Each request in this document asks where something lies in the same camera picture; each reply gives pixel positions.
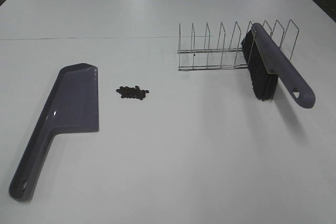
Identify pile of coffee beans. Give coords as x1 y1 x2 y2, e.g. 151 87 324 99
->
116 86 149 100

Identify purple plastic dustpan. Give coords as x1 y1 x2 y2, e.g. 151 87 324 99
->
8 63 99 201

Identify purple brush black bristles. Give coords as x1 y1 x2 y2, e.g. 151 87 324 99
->
242 23 316 109

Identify chrome wire dish rack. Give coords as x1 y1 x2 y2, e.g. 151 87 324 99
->
177 19 300 71

